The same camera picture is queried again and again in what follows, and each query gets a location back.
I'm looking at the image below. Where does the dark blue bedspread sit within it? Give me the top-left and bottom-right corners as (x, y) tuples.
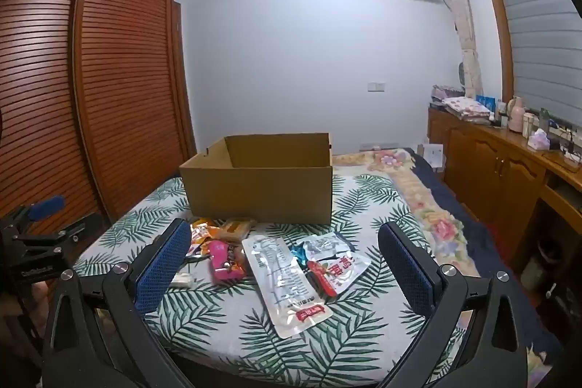
(404, 149), (565, 371)

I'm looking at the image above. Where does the pale patterned curtain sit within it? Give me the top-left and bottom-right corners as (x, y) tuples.
(432, 0), (483, 98)

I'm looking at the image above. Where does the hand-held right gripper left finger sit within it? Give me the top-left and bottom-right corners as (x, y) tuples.
(42, 219), (201, 388)

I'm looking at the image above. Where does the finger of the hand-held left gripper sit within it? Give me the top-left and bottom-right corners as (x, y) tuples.
(11, 219), (88, 253)
(0, 196), (65, 236)

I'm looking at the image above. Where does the pink snack packet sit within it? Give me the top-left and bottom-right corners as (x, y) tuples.
(208, 239), (248, 285)

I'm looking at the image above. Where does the large silver pouch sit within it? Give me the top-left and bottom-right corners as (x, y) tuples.
(241, 234), (334, 340)

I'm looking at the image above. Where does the brown cake packet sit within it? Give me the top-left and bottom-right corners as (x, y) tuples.
(214, 217), (256, 243)

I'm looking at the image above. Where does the grey waste bin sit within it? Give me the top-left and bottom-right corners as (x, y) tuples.
(523, 238), (560, 293)

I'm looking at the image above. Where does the silver and orange snack packet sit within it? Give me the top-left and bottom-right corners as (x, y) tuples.
(184, 240), (214, 261)

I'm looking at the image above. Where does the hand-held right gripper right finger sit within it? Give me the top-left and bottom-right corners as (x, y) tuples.
(377, 222), (528, 388)

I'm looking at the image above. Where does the silver pouch with red print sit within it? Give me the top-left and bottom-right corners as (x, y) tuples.
(306, 252), (372, 298)

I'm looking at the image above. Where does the wooden slatted wardrobe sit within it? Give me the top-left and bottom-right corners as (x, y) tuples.
(0, 0), (197, 225)

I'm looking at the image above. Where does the grey window blind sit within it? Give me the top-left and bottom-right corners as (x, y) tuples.
(479, 0), (582, 129)

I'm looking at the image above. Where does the leaf-print blanket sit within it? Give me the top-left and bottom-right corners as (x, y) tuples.
(73, 174), (465, 388)

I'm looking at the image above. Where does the floral blanket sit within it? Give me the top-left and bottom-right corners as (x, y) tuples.
(334, 148), (469, 275)

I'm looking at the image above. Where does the folded floral cloth stack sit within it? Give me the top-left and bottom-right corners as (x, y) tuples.
(442, 96), (492, 125)

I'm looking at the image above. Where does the white paper box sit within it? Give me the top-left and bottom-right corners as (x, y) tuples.
(417, 143), (444, 171)

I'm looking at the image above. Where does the purple tissue pack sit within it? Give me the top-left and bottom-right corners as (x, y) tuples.
(527, 129), (552, 150)

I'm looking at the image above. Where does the brown cardboard box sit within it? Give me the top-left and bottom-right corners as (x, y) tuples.
(179, 132), (335, 225)

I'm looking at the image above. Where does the wooden sideboard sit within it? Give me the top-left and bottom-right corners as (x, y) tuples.
(427, 106), (582, 280)

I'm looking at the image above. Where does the pink thermos jug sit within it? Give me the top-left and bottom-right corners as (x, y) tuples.
(508, 96), (525, 133)

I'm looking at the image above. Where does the blue wrapped candy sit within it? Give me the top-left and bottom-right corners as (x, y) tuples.
(290, 245), (312, 268)

